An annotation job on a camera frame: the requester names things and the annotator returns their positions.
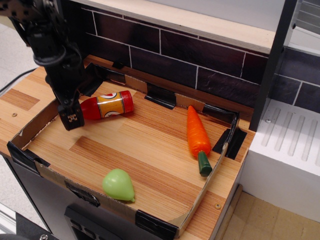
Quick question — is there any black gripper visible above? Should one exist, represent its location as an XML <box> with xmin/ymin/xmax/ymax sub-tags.
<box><xmin>44</xmin><ymin>42</ymin><xmax>85</xmax><ymax>131</ymax></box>

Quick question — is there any red toy hot sauce bottle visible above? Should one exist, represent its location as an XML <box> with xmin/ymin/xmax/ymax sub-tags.
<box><xmin>80</xmin><ymin>90</ymin><xmax>134</xmax><ymax>120</ymax></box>

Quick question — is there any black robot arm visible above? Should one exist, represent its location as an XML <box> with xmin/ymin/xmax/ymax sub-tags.
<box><xmin>0</xmin><ymin>0</ymin><xmax>86</xmax><ymax>131</ymax></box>

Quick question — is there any cardboard fence with black tape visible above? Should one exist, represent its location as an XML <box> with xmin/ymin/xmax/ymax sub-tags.
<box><xmin>0</xmin><ymin>60</ymin><xmax>255</xmax><ymax>240</ymax></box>

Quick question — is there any green toy pear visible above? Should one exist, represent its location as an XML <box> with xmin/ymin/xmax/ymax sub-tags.
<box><xmin>102</xmin><ymin>168</ymin><xmax>135</xmax><ymax>203</ymax></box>

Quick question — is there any black toy oven front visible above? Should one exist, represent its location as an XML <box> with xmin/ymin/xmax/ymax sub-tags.
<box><xmin>64</xmin><ymin>203</ymin><xmax>122</xmax><ymax>240</ymax></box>

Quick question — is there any orange toy carrot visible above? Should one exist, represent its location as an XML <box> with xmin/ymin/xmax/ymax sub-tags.
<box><xmin>187</xmin><ymin>105</ymin><xmax>213</xmax><ymax>177</ymax></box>

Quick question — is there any light wooden shelf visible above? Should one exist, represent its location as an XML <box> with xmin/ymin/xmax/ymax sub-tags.
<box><xmin>77</xmin><ymin>0</ymin><xmax>276</xmax><ymax>54</ymax></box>

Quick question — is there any white toy sink drainboard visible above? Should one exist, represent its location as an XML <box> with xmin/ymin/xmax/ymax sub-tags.
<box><xmin>240</xmin><ymin>100</ymin><xmax>320</xmax><ymax>222</ymax></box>

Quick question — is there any black cable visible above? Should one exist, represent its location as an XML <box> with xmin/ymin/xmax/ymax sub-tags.
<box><xmin>0</xmin><ymin>67</ymin><xmax>37</xmax><ymax>93</ymax></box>

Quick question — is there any black vertical post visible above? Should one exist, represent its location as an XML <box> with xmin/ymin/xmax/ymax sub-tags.
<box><xmin>249</xmin><ymin>0</ymin><xmax>302</xmax><ymax>132</ymax></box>

